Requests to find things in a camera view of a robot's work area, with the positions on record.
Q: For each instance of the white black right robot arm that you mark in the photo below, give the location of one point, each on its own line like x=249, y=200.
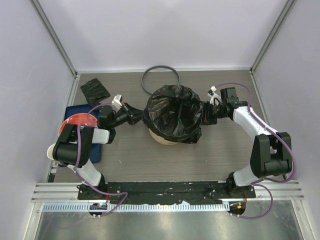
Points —
x=271, y=153

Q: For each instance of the folded spare black bags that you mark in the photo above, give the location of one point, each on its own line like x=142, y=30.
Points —
x=94, y=92

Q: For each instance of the white paper cup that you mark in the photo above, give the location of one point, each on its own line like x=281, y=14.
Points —
x=50, y=152

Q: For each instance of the perforated cable duct strip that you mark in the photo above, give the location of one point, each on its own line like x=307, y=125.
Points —
x=96, y=207

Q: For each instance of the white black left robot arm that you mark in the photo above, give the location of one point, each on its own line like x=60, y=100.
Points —
x=74, y=144

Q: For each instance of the red and teal plate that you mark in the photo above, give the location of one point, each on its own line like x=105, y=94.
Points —
x=80, y=119

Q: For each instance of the right aluminium corner post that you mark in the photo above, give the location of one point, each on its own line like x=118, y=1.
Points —
x=286, y=9

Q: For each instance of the black trash bag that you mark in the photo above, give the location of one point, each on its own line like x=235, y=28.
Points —
x=175, y=113

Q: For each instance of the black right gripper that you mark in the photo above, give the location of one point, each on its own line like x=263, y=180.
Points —
x=207, y=118

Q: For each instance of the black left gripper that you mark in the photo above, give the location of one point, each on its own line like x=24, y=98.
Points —
x=134, y=115

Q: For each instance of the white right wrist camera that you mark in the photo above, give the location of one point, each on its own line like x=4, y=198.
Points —
x=215, y=99

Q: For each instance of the aluminium corner post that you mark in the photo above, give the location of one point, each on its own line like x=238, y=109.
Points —
x=53, y=35
x=286, y=9

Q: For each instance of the left aluminium corner post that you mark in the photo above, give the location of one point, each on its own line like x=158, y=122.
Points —
x=53, y=35

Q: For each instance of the aluminium frame rail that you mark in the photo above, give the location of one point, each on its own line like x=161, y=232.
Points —
x=68, y=192

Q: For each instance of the blue tray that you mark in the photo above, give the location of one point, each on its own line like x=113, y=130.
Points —
x=96, y=149

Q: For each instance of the yellow capybara trash bin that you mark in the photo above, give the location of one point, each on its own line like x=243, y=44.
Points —
x=161, y=140

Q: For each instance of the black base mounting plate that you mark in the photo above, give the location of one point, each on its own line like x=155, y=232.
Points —
x=175, y=192

